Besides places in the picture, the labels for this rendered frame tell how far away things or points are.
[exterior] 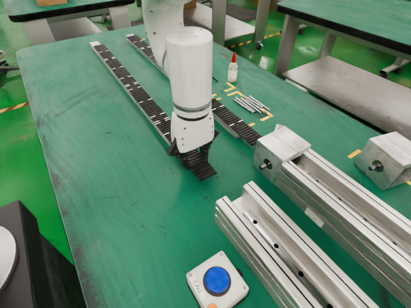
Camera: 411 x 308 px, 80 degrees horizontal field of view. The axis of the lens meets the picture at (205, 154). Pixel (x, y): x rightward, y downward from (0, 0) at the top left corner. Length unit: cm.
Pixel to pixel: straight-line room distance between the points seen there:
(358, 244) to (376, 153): 26
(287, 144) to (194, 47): 34
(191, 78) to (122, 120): 46
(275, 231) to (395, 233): 23
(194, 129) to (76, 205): 34
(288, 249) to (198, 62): 39
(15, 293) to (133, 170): 35
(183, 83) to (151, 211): 31
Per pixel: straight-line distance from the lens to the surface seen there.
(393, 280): 61
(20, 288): 53
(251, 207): 56
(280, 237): 53
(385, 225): 62
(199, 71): 46
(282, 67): 243
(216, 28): 297
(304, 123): 89
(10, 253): 56
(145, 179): 67
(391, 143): 76
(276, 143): 63
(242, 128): 76
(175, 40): 45
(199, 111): 50
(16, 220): 61
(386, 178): 75
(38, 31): 242
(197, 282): 47
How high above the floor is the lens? 129
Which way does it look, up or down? 45 degrees down
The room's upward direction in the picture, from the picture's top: straight up
